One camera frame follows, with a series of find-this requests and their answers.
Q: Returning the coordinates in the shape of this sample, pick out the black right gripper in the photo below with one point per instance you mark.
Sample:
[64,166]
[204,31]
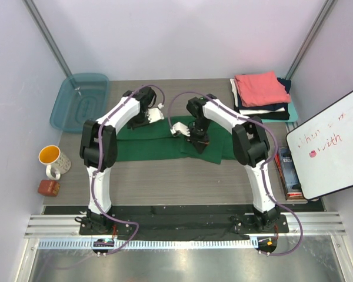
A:
[200,143]

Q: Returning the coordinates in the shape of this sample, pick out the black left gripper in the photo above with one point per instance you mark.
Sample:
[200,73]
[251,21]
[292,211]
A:
[131,124]

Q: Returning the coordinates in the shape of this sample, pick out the green t shirt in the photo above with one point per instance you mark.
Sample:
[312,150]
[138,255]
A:
[155,142]

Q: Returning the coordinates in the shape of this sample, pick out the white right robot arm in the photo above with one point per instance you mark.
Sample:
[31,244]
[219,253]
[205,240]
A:
[250,147]

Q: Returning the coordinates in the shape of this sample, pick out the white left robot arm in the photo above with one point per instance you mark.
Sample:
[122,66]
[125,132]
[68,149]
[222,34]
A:
[99,151]

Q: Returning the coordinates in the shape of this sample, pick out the folded white t shirt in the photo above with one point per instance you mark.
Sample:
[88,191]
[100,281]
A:
[237,98]

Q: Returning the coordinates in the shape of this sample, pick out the teal translucent plastic bin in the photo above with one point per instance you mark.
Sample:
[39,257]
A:
[81,97]

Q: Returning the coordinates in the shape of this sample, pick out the folded coral t shirt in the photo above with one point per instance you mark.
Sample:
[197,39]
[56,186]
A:
[258,89]

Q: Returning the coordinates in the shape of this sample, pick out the white floral mug orange inside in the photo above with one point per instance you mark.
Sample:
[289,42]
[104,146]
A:
[56,162]

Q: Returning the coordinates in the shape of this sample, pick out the folded navy t shirt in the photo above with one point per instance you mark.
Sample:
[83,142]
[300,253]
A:
[279,100]

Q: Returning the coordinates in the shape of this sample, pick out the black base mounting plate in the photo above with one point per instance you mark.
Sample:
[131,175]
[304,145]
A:
[180,223]

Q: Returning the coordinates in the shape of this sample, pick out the dark blue book box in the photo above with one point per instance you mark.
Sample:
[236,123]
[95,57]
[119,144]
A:
[287,171]

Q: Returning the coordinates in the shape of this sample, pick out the red brown block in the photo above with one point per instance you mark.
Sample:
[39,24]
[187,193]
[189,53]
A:
[49,188]

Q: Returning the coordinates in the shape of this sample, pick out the pink whiteboard magnet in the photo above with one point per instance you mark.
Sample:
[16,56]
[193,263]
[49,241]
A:
[312,154]

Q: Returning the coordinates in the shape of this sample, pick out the white whiteboard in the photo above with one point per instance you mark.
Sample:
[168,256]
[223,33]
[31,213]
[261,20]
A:
[330,134]

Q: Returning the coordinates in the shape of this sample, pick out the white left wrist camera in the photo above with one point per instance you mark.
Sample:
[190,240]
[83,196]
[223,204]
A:
[155,114]

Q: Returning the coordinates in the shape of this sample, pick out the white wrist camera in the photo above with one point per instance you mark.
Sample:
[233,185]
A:
[155,114]
[180,129]

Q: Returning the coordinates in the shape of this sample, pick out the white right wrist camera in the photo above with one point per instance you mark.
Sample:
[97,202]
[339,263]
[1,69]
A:
[180,129]

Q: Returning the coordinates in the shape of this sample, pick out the left aluminium corner post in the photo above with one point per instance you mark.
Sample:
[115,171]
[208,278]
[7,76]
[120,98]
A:
[46,34]

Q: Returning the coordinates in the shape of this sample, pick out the aluminium corner post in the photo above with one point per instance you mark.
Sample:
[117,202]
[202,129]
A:
[312,34]
[46,34]

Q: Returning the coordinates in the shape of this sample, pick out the aluminium extrusion rail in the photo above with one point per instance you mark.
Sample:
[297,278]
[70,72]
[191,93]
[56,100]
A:
[308,224]

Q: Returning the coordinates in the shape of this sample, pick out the white slotted cable duct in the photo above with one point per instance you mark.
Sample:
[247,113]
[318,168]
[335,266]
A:
[96,244]

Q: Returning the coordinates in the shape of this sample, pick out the right aluminium corner post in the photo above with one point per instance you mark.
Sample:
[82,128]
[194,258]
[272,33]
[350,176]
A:
[312,34]

